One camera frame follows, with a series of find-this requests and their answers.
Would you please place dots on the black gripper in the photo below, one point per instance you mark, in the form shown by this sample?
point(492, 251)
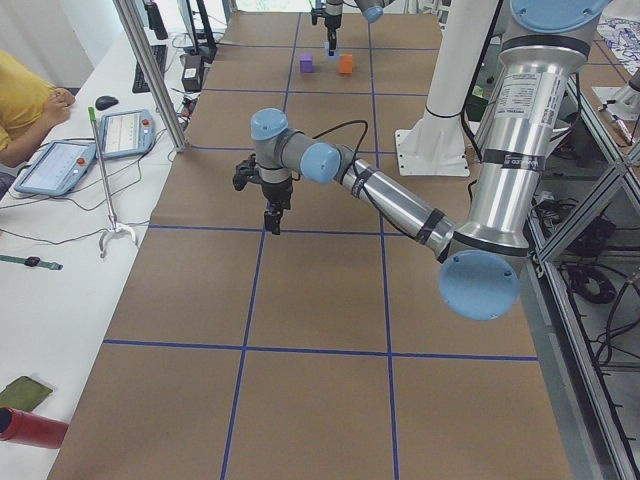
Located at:
point(331, 21)
point(276, 192)

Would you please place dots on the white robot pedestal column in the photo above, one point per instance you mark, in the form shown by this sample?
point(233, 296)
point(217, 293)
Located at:
point(435, 146)

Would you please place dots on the near blue teach pendant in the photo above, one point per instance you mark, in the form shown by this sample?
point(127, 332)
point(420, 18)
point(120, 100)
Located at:
point(57, 169)

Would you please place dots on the person in yellow shirt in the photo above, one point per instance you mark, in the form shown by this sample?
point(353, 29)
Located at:
point(30, 108)

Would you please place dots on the grabber stick green handle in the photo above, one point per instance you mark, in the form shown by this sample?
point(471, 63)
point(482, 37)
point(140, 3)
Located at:
point(116, 227)

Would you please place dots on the green cloth pouch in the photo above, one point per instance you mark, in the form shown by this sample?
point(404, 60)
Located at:
point(24, 393)

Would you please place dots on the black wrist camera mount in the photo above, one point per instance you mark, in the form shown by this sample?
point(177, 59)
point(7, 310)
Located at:
point(246, 172)
point(316, 14)

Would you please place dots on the far blue teach pendant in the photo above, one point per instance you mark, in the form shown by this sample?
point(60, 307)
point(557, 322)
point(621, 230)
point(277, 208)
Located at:
point(126, 133)

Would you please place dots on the green strap wristwatch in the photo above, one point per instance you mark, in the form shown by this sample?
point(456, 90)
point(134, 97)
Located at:
point(32, 262)

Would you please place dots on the black computer mouse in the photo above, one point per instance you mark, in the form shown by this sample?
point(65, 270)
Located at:
point(105, 102)

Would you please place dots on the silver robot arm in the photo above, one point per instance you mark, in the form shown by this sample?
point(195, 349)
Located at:
point(331, 12)
point(544, 44)

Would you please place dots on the red cylinder bottle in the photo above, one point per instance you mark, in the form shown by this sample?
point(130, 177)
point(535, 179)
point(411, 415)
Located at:
point(30, 429)

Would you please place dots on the blue teach pendant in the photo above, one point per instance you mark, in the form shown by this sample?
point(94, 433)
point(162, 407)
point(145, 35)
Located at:
point(126, 133)
point(57, 169)

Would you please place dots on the purple foam block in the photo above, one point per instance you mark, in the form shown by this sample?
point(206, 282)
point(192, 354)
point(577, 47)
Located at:
point(306, 63)

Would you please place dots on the orange foam block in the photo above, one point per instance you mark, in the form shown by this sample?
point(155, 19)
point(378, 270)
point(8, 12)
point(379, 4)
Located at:
point(346, 64)

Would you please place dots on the aluminium frame post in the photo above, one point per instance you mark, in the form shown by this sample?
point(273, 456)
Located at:
point(138, 40)

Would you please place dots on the black power adapter box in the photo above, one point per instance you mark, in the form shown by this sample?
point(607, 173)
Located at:
point(193, 71)

